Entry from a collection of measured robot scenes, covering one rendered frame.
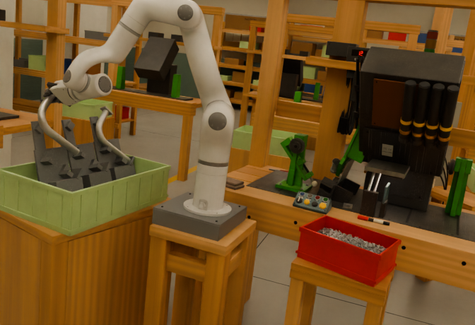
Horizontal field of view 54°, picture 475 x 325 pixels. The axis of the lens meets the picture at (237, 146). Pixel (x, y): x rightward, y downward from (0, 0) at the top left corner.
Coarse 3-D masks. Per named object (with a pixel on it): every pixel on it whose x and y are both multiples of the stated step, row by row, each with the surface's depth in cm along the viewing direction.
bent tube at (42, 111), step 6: (48, 96) 189; (54, 96) 191; (42, 102) 187; (48, 102) 188; (42, 108) 186; (42, 114) 185; (42, 120) 185; (42, 126) 186; (48, 126) 187; (48, 132) 187; (54, 132) 189; (54, 138) 190; (60, 138) 191; (60, 144) 193; (66, 144) 194; (72, 150) 196; (78, 150) 198
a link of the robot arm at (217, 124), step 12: (216, 108) 168; (228, 108) 170; (204, 120) 168; (216, 120) 167; (228, 120) 168; (204, 132) 170; (216, 132) 169; (228, 132) 170; (204, 144) 175; (216, 144) 173; (228, 144) 175; (204, 156) 177; (216, 156) 176; (228, 156) 180
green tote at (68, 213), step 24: (0, 168) 189; (24, 168) 199; (144, 168) 230; (168, 168) 223; (0, 192) 189; (24, 192) 182; (48, 192) 176; (72, 192) 171; (96, 192) 182; (120, 192) 195; (144, 192) 210; (24, 216) 184; (48, 216) 178; (72, 216) 173; (96, 216) 184; (120, 216) 198
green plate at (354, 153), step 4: (356, 132) 210; (356, 136) 211; (352, 140) 211; (356, 140) 212; (352, 144) 212; (356, 144) 212; (348, 148) 212; (352, 148) 213; (356, 148) 212; (348, 152) 214; (352, 152) 213; (356, 152) 212; (360, 152) 212; (344, 156) 214; (348, 156) 214; (352, 156) 214; (356, 156) 213; (360, 156) 212; (364, 156) 211; (356, 160) 213; (360, 160) 212; (344, 164) 220
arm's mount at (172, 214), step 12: (168, 204) 184; (180, 204) 186; (228, 204) 194; (156, 216) 179; (168, 216) 177; (180, 216) 175; (192, 216) 174; (204, 216) 176; (228, 216) 179; (240, 216) 189; (180, 228) 175; (192, 228) 173; (204, 228) 171; (216, 228) 170; (228, 228) 178; (216, 240) 170
